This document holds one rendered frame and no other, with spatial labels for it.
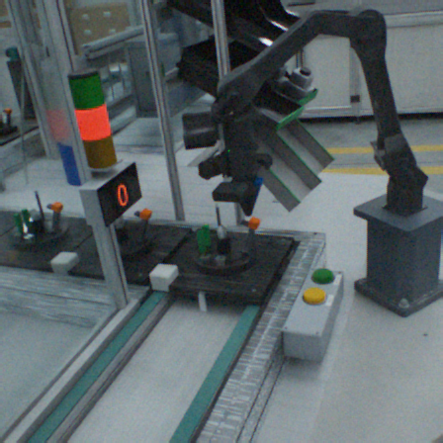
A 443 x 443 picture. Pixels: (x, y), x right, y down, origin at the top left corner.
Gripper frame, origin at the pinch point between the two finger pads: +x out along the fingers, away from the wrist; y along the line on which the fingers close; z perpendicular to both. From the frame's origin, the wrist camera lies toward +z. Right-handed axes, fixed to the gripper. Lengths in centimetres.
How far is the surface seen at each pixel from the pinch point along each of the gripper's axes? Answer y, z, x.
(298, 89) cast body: -41.7, -0.1, -10.9
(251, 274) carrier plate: 5.0, -1.1, 14.2
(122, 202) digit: 19.6, 15.2, -8.4
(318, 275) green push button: 2.7, -14.4, 14.3
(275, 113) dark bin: -27.6, 1.7, -9.2
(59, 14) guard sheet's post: 18.4, 19.2, -39.6
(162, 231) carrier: -8.2, 26.4, 13.8
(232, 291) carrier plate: 11.4, 0.5, 14.1
